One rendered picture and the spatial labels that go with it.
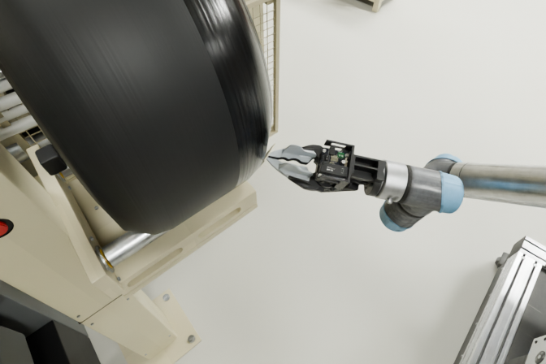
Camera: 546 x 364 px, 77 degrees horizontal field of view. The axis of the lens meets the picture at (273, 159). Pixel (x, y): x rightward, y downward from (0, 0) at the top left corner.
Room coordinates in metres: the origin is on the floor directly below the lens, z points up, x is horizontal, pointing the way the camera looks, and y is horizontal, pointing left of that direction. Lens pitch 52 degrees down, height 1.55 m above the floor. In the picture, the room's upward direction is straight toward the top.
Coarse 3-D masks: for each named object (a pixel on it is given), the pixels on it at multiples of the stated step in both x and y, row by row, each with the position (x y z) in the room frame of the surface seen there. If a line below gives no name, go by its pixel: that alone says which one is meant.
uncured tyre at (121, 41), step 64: (0, 0) 0.32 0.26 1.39; (64, 0) 0.32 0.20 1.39; (128, 0) 0.35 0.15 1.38; (192, 0) 0.38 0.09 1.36; (0, 64) 0.30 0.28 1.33; (64, 64) 0.28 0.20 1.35; (128, 64) 0.30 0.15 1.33; (192, 64) 0.33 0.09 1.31; (256, 64) 0.37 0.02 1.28; (64, 128) 0.25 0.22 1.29; (128, 128) 0.25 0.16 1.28; (192, 128) 0.29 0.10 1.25; (256, 128) 0.33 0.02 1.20; (128, 192) 0.22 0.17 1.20; (192, 192) 0.26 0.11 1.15
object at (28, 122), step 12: (0, 72) 0.62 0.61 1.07; (0, 84) 0.62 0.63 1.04; (12, 96) 0.62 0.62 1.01; (0, 108) 0.59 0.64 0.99; (12, 108) 0.61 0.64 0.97; (24, 108) 0.62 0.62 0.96; (0, 120) 0.58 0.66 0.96; (24, 120) 0.61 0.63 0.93; (0, 132) 0.57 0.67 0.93; (12, 132) 0.58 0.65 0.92
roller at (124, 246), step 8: (128, 232) 0.31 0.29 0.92; (136, 232) 0.31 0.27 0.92; (120, 240) 0.29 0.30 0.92; (128, 240) 0.29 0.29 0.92; (136, 240) 0.29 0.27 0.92; (144, 240) 0.29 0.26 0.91; (152, 240) 0.30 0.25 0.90; (104, 248) 0.27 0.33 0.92; (112, 248) 0.27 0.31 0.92; (120, 248) 0.27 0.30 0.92; (128, 248) 0.28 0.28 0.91; (136, 248) 0.28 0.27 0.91; (104, 256) 0.26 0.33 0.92; (112, 256) 0.26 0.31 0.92; (120, 256) 0.26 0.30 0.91; (128, 256) 0.27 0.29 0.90; (112, 264) 0.25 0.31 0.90
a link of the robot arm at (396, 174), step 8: (384, 160) 0.39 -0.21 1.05; (384, 168) 0.37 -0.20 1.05; (392, 168) 0.37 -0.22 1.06; (400, 168) 0.37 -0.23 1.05; (384, 176) 0.36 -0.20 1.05; (392, 176) 0.35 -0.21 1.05; (400, 176) 0.35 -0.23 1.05; (384, 184) 0.34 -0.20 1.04; (392, 184) 0.34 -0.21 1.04; (400, 184) 0.34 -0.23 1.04; (384, 192) 0.33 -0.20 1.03; (392, 192) 0.33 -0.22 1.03; (400, 192) 0.33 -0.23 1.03; (392, 200) 0.33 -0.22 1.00
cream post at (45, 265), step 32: (0, 160) 0.32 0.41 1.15; (0, 192) 0.27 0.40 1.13; (32, 192) 0.32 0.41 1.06; (32, 224) 0.27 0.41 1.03; (64, 224) 0.31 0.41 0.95; (0, 256) 0.23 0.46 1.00; (32, 256) 0.24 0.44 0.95; (64, 256) 0.27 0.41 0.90; (32, 288) 0.21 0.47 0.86; (64, 288) 0.23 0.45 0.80; (96, 288) 0.26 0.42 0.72; (96, 320) 0.22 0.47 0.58; (128, 320) 0.25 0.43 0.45; (160, 320) 0.29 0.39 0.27
